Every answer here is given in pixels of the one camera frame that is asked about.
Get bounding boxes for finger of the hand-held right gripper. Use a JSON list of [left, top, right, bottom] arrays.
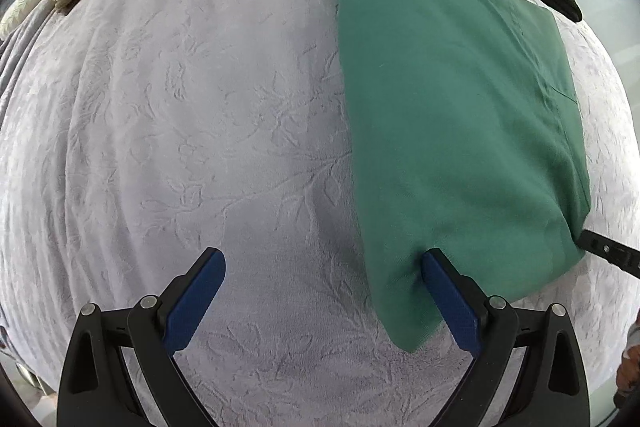
[[579, 229, 640, 279]]

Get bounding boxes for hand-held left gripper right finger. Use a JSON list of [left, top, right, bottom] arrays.
[[422, 248, 591, 427]]

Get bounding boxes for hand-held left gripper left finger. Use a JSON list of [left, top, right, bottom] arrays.
[[57, 248, 227, 427]]

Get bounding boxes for green collared shirt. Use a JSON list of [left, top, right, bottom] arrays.
[[327, 0, 593, 355]]

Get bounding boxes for person's right hand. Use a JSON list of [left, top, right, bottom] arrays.
[[616, 347, 640, 408]]

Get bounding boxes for lavender embossed blanket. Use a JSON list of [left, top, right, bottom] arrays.
[[0, 0, 632, 427]]

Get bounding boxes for cream cloth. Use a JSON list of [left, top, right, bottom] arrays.
[[0, 0, 53, 40]]

